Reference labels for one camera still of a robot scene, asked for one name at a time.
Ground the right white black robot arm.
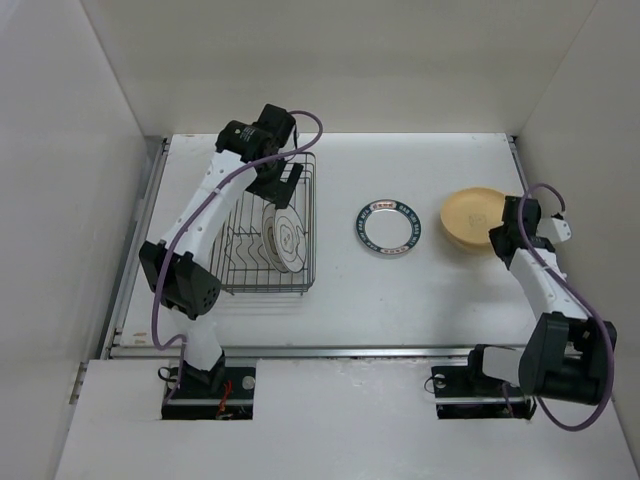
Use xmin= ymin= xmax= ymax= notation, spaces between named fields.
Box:
xmin=463 ymin=196 xmax=610 ymax=405

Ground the yellow plate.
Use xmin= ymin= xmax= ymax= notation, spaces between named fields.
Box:
xmin=444 ymin=231 xmax=493 ymax=255
xmin=440 ymin=187 xmax=506 ymax=245

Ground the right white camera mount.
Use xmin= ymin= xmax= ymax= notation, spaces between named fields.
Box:
xmin=537 ymin=215 xmax=572 ymax=245

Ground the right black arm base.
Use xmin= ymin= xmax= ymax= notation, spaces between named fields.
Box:
xmin=423 ymin=344 xmax=537 ymax=421

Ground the metal rail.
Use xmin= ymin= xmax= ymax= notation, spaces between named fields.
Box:
xmin=96 ymin=344 xmax=473 ymax=360

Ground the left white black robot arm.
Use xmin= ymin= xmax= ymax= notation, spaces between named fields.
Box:
xmin=139 ymin=104 xmax=299 ymax=397

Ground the grey patterned plate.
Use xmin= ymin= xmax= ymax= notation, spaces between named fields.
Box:
xmin=262 ymin=204 xmax=281 ymax=271

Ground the black wire dish rack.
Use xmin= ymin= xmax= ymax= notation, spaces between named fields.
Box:
xmin=211 ymin=153 xmax=316 ymax=294

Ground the white plate green rim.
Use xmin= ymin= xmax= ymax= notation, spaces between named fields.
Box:
xmin=355 ymin=199 xmax=422 ymax=257

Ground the white plate black outline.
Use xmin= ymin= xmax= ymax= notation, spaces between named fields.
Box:
xmin=273 ymin=206 xmax=307 ymax=273

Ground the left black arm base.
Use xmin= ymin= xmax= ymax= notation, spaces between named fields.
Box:
xmin=158 ymin=357 xmax=256 ymax=421

